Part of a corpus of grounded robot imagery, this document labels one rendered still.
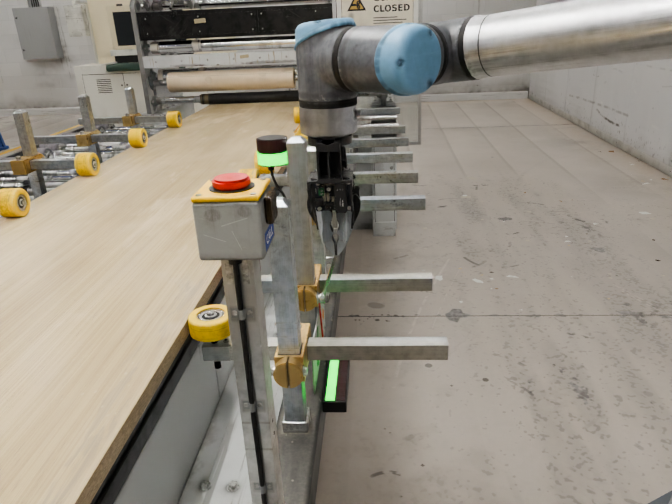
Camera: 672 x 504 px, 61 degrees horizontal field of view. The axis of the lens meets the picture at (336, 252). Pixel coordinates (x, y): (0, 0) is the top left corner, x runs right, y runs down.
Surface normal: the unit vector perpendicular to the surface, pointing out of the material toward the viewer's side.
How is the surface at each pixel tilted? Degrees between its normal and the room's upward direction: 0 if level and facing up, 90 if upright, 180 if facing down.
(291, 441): 0
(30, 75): 90
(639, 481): 0
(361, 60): 86
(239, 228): 90
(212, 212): 90
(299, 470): 0
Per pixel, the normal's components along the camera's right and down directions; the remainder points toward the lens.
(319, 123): -0.29, 0.38
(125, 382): -0.04, -0.92
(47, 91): -0.07, 0.38
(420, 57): 0.68, 0.25
